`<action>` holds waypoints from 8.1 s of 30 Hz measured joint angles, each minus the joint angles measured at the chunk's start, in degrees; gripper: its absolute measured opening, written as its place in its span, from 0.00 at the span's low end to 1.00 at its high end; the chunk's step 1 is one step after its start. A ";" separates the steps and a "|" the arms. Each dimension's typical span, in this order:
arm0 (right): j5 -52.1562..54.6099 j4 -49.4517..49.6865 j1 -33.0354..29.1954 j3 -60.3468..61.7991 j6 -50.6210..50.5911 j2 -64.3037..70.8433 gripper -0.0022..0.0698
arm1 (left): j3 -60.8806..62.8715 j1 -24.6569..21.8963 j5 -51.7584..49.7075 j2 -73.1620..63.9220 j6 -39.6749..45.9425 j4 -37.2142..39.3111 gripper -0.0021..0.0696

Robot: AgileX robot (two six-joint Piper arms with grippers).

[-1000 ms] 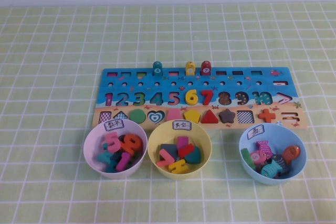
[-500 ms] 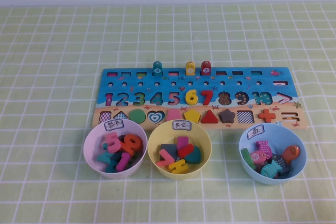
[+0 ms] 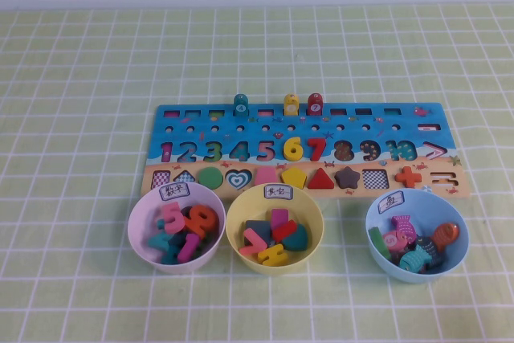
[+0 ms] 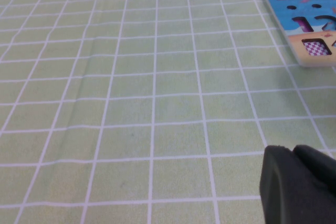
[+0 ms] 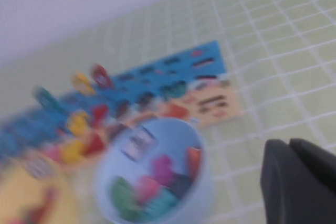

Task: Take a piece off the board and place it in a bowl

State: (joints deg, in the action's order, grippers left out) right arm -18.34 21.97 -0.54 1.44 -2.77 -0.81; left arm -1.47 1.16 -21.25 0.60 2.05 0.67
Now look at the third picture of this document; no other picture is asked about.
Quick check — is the paper label on pink bowl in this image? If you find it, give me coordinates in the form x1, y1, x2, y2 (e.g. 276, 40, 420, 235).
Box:
159, 182, 194, 202

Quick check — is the blue wooden puzzle board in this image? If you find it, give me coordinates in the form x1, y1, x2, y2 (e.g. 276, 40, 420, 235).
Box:
138, 102, 471, 199

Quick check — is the pink number five piece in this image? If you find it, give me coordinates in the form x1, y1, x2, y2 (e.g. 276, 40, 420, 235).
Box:
162, 202, 186, 234

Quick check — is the red fish peg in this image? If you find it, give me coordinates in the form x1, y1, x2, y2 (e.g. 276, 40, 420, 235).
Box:
307, 92, 324, 115

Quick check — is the pink greater-than sign piece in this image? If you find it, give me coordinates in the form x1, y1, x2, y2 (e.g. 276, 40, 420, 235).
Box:
239, 227, 270, 256

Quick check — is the teal heart piece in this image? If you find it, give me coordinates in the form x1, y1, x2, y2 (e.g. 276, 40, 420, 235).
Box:
280, 225, 311, 251

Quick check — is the green wooden fish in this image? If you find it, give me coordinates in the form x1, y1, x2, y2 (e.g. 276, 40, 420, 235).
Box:
369, 226, 393, 259

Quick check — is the magenta striped wooden fish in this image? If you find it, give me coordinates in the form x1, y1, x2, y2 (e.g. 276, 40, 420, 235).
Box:
391, 214, 417, 242

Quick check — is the yellow fish peg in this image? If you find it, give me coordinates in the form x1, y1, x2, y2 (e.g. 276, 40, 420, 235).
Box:
283, 92, 300, 116

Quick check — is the teal striped wooden fish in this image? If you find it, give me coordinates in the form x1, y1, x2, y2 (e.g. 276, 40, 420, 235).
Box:
398, 248, 433, 275

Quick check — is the pink trapezoid piece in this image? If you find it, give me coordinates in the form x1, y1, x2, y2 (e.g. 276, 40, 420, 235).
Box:
255, 166, 278, 187

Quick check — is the paper label on blue bowl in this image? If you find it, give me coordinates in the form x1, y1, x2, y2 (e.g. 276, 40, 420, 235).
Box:
377, 190, 406, 214

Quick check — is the navy wooden fish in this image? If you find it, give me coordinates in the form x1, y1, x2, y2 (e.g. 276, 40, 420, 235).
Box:
413, 236, 443, 266

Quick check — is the yellow pentagon piece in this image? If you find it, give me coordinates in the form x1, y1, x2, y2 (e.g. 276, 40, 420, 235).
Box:
280, 165, 308, 190

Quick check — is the orange number nine piece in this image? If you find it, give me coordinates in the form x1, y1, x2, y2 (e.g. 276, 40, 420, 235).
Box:
183, 206, 220, 235

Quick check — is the pink wooden fish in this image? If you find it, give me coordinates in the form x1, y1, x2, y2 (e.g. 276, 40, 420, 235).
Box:
381, 230, 409, 251

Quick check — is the pink plastic bowl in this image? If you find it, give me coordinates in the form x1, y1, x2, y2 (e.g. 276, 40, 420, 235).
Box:
127, 188, 226, 276

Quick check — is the red number seven piece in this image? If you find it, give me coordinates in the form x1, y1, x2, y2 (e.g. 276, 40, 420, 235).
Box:
307, 137, 328, 162

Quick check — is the grey shape piece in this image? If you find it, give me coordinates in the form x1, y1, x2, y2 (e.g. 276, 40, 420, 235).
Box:
244, 220, 274, 243

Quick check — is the paper label on yellow bowl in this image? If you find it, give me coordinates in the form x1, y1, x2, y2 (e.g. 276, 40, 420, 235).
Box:
263, 184, 294, 201

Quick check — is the brown star piece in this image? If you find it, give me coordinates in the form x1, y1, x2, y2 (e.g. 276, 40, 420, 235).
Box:
335, 165, 361, 190

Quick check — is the yellow equals sign piece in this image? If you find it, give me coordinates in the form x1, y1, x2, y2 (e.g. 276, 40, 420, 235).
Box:
256, 244, 288, 267

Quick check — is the magenta shape piece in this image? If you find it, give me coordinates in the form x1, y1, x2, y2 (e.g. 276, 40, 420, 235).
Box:
271, 208, 297, 230

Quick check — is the red triangle piece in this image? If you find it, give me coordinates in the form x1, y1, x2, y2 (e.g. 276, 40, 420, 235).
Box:
308, 168, 337, 190

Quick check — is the orange plus sign piece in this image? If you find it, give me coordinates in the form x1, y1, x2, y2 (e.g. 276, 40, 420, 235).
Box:
395, 165, 422, 190

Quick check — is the green circle piece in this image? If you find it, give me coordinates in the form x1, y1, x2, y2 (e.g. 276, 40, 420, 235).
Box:
199, 166, 224, 188

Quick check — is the teal fish peg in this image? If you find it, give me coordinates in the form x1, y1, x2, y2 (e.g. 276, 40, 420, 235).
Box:
233, 92, 250, 117

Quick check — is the teal number piece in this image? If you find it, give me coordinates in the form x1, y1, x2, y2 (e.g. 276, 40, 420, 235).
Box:
147, 232, 177, 250
160, 246, 182, 266

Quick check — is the magenta number one piece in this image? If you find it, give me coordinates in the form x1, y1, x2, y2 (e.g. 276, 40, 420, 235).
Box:
177, 233, 201, 263

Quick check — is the red shape piece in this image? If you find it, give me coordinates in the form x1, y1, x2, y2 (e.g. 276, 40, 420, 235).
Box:
272, 220, 299, 239

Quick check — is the yellow plastic bowl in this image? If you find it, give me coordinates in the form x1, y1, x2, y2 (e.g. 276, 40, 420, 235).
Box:
225, 186, 324, 278

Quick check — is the light blue plastic bowl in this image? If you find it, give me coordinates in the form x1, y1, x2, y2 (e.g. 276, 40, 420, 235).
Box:
365, 188, 470, 284

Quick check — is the orange wooden fish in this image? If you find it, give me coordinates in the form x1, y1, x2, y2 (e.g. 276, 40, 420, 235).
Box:
430, 222, 462, 251

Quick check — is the green checked tablecloth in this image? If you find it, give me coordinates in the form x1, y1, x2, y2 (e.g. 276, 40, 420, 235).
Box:
0, 3, 514, 343

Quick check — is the yellow number six piece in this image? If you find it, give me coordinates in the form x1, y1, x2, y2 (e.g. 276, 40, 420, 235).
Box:
283, 137, 305, 162

